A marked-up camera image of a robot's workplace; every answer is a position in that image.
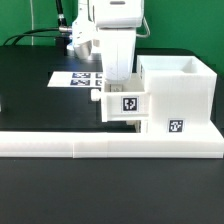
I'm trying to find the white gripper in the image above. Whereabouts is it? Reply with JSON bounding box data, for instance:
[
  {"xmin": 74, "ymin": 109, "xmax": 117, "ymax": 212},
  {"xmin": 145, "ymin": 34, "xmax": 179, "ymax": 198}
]
[{"xmin": 73, "ymin": 27, "xmax": 138, "ymax": 93}]

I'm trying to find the white drawer tray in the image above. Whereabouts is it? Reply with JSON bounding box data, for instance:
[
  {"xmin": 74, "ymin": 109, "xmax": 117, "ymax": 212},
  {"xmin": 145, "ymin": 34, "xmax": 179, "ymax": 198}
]
[{"xmin": 91, "ymin": 73, "xmax": 150, "ymax": 122}]

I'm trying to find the white drawer housing box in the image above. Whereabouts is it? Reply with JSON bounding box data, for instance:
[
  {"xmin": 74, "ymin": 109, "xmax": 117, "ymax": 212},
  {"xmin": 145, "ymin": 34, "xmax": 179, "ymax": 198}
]
[{"xmin": 137, "ymin": 55, "xmax": 217, "ymax": 134}]

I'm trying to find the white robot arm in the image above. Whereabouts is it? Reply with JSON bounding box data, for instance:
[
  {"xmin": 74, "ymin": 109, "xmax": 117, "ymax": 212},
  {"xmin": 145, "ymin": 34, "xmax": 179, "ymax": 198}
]
[{"xmin": 71, "ymin": 0, "xmax": 145, "ymax": 91}]

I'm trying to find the white fiducial marker plate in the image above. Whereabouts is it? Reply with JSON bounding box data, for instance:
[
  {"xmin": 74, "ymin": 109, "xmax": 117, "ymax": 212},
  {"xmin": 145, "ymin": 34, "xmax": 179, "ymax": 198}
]
[{"xmin": 48, "ymin": 71, "xmax": 102, "ymax": 88}]

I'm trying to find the white L-shaped fence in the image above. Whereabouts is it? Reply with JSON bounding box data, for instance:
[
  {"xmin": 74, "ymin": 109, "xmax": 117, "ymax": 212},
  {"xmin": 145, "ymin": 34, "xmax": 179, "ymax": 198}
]
[{"xmin": 0, "ymin": 124, "xmax": 224, "ymax": 158}]

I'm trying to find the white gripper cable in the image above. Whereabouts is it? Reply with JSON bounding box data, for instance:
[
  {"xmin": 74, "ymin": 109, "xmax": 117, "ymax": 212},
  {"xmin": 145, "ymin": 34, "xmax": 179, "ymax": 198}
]
[{"xmin": 135, "ymin": 16, "xmax": 151, "ymax": 40}]

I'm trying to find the black cable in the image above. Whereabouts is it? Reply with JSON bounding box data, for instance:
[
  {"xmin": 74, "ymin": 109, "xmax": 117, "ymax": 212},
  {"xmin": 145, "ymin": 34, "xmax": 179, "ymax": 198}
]
[{"xmin": 2, "ymin": 0, "xmax": 73, "ymax": 47}]

